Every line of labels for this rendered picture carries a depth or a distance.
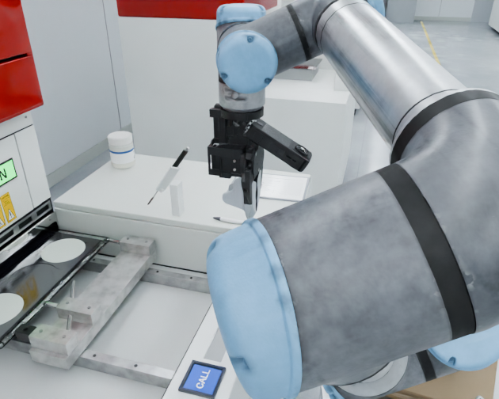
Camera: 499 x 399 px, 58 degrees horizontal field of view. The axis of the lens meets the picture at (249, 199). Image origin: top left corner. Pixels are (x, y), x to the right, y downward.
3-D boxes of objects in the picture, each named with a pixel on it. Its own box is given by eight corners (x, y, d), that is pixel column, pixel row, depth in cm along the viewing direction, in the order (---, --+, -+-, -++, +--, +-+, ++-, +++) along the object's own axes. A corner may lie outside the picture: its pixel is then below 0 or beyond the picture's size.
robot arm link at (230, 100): (270, 76, 74) (257, 89, 67) (269, 103, 76) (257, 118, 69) (226, 73, 75) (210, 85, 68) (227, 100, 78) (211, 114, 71)
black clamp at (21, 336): (17, 339, 85) (13, 329, 84) (24, 331, 87) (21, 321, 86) (32, 343, 84) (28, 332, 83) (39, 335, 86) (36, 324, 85)
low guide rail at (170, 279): (53, 264, 116) (51, 254, 115) (58, 260, 118) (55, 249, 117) (237, 299, 104) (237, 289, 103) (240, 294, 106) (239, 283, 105)
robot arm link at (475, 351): (508, 350, 68) (538, 354, 55) (422, 378, 69) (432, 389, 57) (470, 275, 72) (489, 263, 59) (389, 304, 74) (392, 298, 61)
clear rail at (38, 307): (-6, 350, 82) (-7, 344, 81) (106, 240, 114) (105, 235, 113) (1, 351, 82) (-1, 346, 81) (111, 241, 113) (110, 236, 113)
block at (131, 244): (120, 251, 111) (119, 241, 110) (127, 243, 114) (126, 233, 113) (150, 256, 109) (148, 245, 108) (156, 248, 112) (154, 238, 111)
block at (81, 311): (58, 317, 91) (55, 306, 89) (68, 306, 93) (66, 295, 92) (93, 325, 89) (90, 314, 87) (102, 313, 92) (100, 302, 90)
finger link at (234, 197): (226, 215, 84) (224, 171, 80) (256, 219, 83) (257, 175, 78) (220, 223, 82) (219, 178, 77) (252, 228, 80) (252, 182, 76)
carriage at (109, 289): (32, 361, 85) (28, 350, 83) (128, 252, 115) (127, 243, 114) (68, 370, 83) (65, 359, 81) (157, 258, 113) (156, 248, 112)
